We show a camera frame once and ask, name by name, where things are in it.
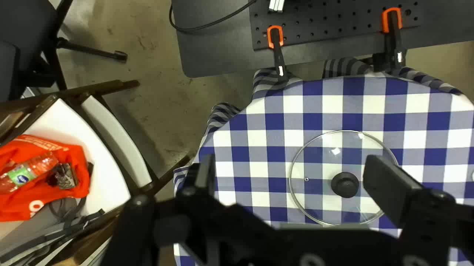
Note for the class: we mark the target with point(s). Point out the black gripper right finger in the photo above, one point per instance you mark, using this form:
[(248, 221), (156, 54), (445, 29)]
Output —
[(411, 205)]

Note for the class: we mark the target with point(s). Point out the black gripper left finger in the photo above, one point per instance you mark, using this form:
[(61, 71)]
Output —
[(196, 196)]

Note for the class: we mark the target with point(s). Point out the glass pot lid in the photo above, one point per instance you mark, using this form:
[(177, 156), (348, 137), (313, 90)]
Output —
[(341, 177)]

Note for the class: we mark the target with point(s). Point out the blue white checkered tablecloth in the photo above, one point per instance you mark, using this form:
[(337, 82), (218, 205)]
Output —
[(277, 153)]

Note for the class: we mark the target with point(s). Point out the orange plastic bag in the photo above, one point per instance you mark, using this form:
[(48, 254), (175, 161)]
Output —
[(37, 171)]

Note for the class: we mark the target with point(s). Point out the orange black spring clamp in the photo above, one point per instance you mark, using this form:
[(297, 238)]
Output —
[(276, 41)]

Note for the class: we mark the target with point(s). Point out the black perforated breadboard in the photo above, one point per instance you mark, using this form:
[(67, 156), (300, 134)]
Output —
[(310, 20)]

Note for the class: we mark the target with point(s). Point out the black office chair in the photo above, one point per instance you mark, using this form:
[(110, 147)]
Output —
[(30, 38)]

